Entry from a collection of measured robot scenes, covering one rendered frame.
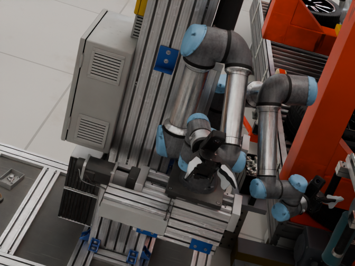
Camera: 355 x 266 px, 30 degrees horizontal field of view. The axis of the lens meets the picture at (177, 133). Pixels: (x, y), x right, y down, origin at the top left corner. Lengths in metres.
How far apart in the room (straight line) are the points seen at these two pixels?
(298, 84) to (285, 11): 2.35
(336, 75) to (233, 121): 0.86
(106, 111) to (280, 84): 0.69
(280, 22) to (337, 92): 1.98
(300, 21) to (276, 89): 2.45
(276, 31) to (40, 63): 1.73
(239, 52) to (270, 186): 0.55
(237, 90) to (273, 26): 2.70
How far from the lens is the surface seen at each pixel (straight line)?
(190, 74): 2.32
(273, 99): 2.54
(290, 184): 2.58
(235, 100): 2.25
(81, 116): 2.67
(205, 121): 2.14
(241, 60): 2.28
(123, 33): 2.64
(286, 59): 5.45
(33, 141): 4.06
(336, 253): 2.66
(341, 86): 3.01
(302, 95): 2.60
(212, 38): 2.25
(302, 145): 3.14
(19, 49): 5.06
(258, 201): 3.30
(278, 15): 4.91
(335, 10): 6.22
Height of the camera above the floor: 2.30
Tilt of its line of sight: 31 degrees down
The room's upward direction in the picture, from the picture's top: 17 degrees clockwise
